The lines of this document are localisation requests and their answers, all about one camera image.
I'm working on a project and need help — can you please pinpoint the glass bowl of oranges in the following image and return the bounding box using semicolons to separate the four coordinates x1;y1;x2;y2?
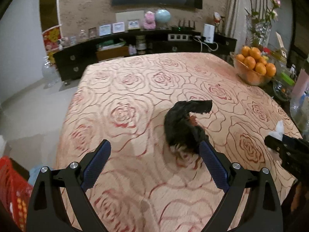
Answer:
230;46;277;86

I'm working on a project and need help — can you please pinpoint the red plastic mesh basket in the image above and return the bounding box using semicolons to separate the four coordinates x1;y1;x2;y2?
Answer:
1;156;33;231

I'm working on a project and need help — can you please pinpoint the large clear glass jar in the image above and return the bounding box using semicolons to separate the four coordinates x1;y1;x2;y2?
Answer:
41;56;61;88

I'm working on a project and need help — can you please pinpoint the black tv cabinet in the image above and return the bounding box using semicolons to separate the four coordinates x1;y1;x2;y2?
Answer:
53;29;237;82

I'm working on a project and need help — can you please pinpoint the glass flower vase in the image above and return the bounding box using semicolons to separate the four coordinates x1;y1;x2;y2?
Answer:
245;15;271;51

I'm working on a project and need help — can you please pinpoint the white router box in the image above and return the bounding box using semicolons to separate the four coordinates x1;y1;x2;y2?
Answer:
203;24;215;44

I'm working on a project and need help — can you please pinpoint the framed picture white left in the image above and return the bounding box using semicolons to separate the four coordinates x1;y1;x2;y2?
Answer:
99;24;112;37

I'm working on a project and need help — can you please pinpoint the framed picture white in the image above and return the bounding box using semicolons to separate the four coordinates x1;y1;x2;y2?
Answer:
99;24;112;37
112;22;125;34
127;19;140;30

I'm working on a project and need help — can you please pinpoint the framed picture white middle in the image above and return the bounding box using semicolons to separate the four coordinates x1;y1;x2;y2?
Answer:
112;22;125;34

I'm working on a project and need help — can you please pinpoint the white power strip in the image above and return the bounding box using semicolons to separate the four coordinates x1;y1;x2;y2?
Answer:
168;34;190;41

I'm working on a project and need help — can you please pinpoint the framed picture white right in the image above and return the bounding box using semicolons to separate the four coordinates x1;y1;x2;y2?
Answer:
127;19;140;30

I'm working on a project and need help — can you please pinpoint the black wifi router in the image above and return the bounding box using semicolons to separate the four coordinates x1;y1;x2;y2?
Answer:
171;19;196;31

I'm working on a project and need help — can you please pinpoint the pink plush toy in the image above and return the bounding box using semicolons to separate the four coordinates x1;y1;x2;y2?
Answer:
143;11;156;30

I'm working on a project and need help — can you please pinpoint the light blue globe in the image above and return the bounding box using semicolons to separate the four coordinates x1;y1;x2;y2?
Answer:
154;9;171;24

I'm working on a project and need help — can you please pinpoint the small dark photo frame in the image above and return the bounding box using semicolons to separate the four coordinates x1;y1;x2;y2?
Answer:
88;27;97;39

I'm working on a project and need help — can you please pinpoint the red festive wall poster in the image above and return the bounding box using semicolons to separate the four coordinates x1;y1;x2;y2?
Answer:
42;25;61;64

